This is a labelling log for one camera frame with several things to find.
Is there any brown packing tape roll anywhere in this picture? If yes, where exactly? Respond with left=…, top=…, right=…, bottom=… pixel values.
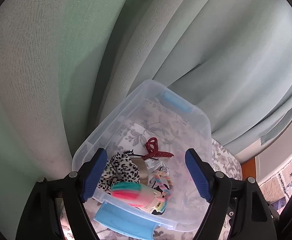
left=131, top=158, right=149, bottom=186

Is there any pastel rainbow braided rope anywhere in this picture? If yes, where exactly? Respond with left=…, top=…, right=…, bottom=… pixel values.
left=150, top=170, right=173, bottom=201

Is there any floral fleece blanket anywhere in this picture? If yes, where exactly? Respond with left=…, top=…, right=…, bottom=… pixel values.
left=58, top=139, right=244, bottom=240

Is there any light blue paper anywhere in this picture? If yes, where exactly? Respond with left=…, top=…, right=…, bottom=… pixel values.
left=145, top=159, right=170, bottom=179

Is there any black white leopard scrunchie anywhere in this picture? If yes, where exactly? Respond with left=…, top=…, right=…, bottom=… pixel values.
left=97, top=152, right=140, bottom=194

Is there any clear plastic storage bin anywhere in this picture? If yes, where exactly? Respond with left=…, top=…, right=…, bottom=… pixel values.
left=72, top=79, right=215, bottom=233

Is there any dark red hair claw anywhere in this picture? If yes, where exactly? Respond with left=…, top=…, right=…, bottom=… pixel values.
left=142, top=137, right=174, bottom=160

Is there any cream hair claw clip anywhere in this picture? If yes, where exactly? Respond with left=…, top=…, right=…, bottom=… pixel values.
left=141, top=197, right=167, bottom=215

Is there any blue bin latch handle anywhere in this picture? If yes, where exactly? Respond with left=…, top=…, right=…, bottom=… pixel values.
left=94, top=203, right=157, bottom=240

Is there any mint green curtain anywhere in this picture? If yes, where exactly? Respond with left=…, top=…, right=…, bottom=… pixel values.
left=0, top=0, right=292, bottom=239

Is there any pink hair tie bundle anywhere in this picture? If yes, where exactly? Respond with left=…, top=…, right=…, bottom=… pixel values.
left=110, top=181, right=162, bottom=209

